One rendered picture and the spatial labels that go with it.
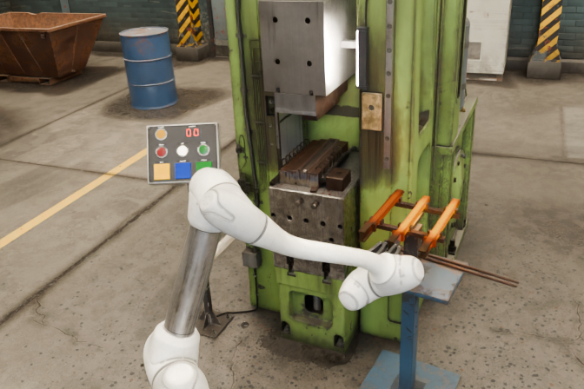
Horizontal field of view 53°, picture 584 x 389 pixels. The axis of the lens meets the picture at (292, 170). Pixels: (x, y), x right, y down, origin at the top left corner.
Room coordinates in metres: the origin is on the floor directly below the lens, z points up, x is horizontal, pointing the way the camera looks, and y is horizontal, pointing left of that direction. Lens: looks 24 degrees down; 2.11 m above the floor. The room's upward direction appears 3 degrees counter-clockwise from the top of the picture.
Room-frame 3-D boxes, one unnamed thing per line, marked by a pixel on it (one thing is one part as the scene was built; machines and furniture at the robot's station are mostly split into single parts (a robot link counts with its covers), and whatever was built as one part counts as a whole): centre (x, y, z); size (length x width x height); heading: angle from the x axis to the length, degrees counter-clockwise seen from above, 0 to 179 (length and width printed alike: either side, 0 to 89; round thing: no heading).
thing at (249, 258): (2.74, 0.25, 0.36); 0.09 x 0.07 x 0.12; 64
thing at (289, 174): (2.66, -0.12, 0.96); 0.42 x 0.20 x 0.09; 154
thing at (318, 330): (2.65, -0.17, 0.23); 0.55 x 0.37 x 0.47; 154
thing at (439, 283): (2.07, -0.49, 0.68); 0.40 x 0.30 x 0.02; 59
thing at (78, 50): (8.59, 3.69, 0.42); 1.89 x 1.20 x 0.85; 67
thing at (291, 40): (2.65, -0.16, 1.56); 0.42 x 0.39 x 0.40; 154
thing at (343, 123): (2.93, -0.30, 1.37); 0.41 x 0.10 x 0.91; 64
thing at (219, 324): (2.64, 0.51, 0.05); 0.22 x 0.22 x 0.09; 64
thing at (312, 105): (2.66, -0.12, 1.32); 0.42 x 0.20 x 0.10; 154
